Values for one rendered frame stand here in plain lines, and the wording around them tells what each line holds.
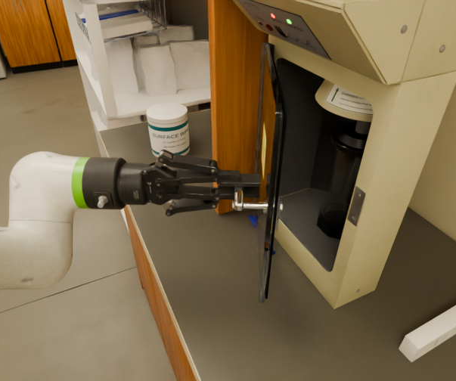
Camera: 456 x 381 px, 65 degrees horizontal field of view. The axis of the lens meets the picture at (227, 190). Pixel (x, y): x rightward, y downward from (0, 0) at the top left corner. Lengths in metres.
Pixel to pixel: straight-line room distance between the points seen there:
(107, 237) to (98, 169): 1.75
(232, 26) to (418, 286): 0.67
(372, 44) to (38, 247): 0.55
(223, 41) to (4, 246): 0.52
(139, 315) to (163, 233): 1.06
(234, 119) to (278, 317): 0.44
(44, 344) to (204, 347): 1.35
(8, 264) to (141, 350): 1.29
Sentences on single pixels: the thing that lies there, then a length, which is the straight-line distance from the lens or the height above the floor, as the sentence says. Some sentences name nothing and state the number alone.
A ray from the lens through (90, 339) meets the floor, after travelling 1.93.
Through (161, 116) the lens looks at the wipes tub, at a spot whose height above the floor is 1.09.
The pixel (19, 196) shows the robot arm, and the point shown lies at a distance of 0.67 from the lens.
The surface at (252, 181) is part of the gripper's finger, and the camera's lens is 0.61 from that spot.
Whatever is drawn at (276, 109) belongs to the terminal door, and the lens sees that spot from 0.46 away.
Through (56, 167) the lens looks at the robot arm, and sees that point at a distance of 0.66.
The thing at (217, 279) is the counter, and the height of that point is 0.94.
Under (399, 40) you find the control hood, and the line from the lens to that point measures 0.48.
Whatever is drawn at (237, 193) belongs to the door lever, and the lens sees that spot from 0.60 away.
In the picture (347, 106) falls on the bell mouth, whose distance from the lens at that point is 0.62.
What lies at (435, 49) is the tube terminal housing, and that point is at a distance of 0.54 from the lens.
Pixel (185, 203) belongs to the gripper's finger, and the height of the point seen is 1.16.
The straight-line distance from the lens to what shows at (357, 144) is 0.70.
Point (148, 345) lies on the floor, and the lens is 1.84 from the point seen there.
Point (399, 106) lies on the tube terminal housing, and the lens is 0.53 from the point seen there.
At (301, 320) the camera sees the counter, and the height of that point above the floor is 0.94.
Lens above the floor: 1.57
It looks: 37 degrees down
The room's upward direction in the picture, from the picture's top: straight up
